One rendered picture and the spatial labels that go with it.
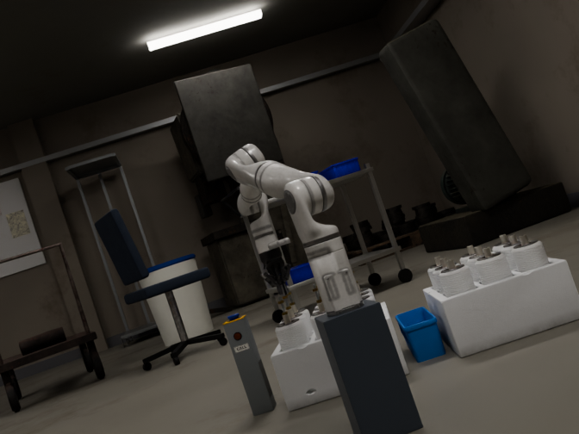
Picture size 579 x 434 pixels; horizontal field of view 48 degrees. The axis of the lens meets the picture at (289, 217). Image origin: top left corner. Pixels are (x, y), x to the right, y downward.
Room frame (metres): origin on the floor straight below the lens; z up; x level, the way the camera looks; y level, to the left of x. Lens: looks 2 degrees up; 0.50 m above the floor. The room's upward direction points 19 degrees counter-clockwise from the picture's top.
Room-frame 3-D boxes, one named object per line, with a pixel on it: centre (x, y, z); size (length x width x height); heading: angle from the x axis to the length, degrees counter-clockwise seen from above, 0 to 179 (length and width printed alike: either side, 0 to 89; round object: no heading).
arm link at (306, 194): (1.56, -0.05, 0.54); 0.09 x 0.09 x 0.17; 22
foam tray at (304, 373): (2.21, -0.01, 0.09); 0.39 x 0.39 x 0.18; 84
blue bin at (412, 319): (2.23, -0.29, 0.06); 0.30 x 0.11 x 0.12; 177
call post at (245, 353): (2.16, 0.28, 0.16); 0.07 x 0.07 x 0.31; 84
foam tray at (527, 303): (2.16, -0.55, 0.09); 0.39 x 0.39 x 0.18; 87
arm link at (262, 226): (2.22, 0.09, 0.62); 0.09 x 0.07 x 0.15; 97
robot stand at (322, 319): (1.56, -0.05, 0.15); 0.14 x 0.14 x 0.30; 7
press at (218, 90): (7.34, 0.53, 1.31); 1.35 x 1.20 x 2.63; 97
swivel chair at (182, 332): (4.37, 0.95, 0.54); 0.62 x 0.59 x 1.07; 103
